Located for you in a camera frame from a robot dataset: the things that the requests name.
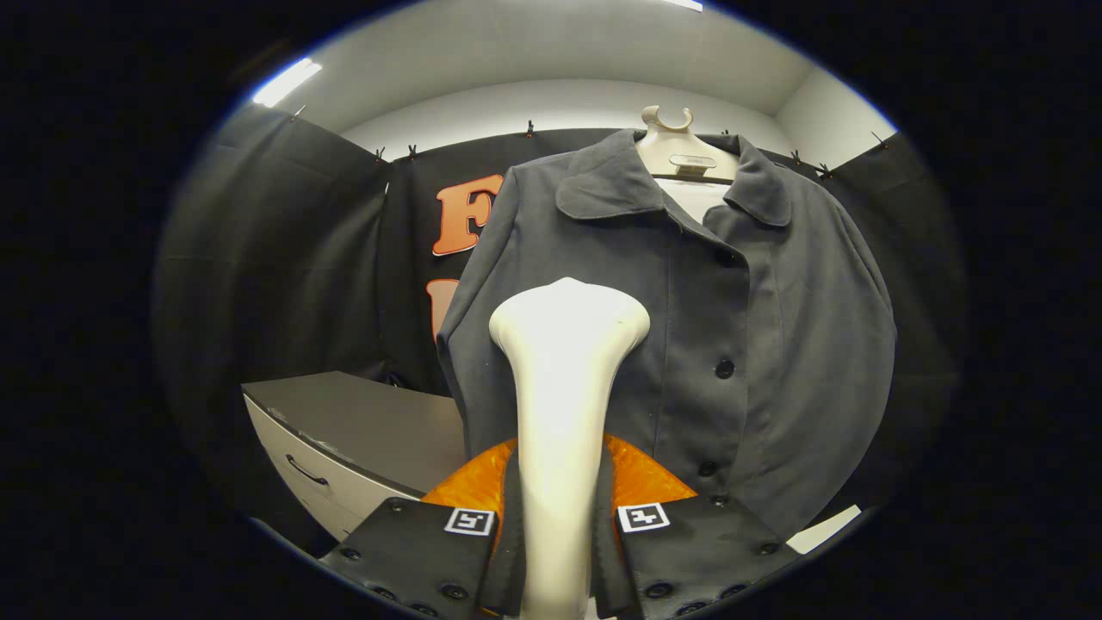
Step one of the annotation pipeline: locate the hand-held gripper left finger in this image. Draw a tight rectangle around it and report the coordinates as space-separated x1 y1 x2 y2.
319 435 528 620

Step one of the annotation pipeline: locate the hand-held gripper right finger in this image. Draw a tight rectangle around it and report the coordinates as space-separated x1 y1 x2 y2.
591 432 802 620

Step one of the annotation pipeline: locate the white garment steamer head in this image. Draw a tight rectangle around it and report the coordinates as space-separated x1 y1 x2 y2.
488 276 653 620

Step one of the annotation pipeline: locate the grey button shirt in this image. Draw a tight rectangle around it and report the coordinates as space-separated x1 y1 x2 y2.
435 129 898 539

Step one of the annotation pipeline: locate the cream clothes hanger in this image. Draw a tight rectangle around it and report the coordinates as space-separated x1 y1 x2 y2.
635 105 741 184

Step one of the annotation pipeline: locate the grey cabinet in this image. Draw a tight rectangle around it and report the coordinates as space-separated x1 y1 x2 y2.
241 370 470 543

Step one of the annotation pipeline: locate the white flat board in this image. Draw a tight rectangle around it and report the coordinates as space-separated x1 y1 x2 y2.
785 504 862 555

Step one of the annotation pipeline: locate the black backdrop cloth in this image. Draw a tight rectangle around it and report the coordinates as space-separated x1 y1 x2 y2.
153 103 965 552

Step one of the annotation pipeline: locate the white inner cloth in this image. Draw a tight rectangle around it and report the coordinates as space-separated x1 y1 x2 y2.
656 177 733 226

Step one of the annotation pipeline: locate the row of black clips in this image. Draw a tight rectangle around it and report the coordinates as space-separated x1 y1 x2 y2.
288 103 889 177

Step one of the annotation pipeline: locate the small ceiling light panel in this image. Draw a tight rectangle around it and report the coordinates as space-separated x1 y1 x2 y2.
252 58 324 109

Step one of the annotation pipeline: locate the black drawer handle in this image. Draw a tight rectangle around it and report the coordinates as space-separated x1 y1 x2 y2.
284 454 331 487

